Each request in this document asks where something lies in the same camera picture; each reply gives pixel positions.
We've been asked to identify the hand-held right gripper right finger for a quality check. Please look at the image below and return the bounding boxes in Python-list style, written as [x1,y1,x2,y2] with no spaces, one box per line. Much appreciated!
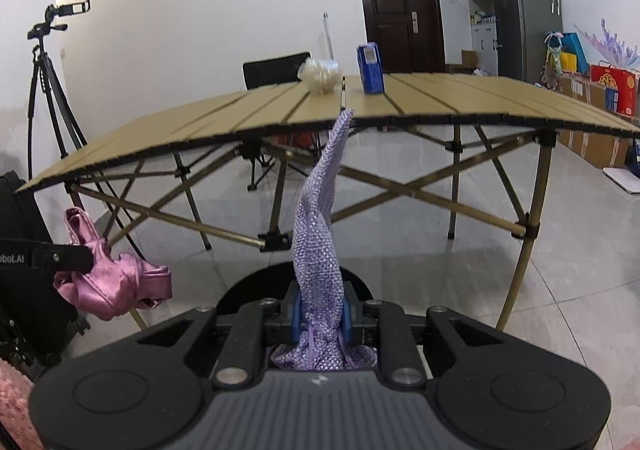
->
[342,282,506,389]

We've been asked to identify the purple mesh bag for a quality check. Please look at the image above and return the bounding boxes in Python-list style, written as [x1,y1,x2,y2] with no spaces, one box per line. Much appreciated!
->
[270,108,377,372]

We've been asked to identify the blue and yellow gift bags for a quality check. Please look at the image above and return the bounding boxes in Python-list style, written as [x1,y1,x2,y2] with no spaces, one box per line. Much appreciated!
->
[542,31,591,90]

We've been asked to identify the clear plastic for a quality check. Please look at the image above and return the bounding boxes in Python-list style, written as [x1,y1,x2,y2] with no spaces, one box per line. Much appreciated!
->
[297,57,345,95]

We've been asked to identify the pink fluffy clothing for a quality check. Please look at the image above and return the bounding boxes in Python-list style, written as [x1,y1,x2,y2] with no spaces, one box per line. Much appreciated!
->
[0,359,41,450]

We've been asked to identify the tan slatted folding table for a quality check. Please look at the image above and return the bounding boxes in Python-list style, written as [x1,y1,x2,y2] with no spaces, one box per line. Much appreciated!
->
[15,74,640,331]

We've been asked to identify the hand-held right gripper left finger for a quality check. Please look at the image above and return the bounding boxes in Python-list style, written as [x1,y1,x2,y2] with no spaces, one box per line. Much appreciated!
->
[135,281,304,389]

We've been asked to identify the white pole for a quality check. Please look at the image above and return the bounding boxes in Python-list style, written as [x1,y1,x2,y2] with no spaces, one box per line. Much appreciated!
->
[322,12,335,63]

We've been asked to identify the red gift box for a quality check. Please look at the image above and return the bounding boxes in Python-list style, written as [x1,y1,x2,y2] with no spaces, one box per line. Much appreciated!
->
[590,62,640,117]

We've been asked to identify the dark green folding chair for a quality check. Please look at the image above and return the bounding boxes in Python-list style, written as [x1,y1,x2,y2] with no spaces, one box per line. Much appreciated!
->
[242,52,323,191]

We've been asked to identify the blue drink carton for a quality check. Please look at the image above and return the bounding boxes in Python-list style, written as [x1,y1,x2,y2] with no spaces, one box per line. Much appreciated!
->
[356,43,385,94]

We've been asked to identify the flat white board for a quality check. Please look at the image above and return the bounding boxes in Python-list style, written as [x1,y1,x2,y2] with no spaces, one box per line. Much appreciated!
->
[602,166,640,193]

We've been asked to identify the pink satin cloth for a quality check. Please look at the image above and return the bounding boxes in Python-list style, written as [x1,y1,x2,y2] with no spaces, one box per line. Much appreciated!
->
[52,207,173,321]

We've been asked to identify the purple coral decoration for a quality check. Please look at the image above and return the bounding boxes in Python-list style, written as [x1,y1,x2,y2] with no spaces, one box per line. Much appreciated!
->
[587,18,640,68]

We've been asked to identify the black camera tripod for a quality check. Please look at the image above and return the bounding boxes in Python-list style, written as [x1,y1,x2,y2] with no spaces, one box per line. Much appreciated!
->
[26,20,146,261]

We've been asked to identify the black round trash bin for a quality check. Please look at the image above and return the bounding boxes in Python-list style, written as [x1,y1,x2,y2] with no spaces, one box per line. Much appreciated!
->
[217,262,373,325]

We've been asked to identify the large cardboard box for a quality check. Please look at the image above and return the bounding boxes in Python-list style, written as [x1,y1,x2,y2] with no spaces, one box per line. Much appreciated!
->
[557,72,632,169]

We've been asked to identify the orange round object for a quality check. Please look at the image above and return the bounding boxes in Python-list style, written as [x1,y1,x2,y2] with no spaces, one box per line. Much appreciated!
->
[287,132,321,151]

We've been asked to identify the dark brown door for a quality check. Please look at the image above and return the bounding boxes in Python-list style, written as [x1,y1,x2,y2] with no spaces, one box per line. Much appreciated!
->
[356,0,446,75]

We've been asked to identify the grey refrigerator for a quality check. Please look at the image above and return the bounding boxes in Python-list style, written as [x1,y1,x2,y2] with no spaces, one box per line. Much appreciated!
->
[485,0,563,83]

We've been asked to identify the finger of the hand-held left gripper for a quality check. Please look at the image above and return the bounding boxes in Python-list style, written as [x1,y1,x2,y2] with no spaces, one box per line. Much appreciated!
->
[27,242,96,277]

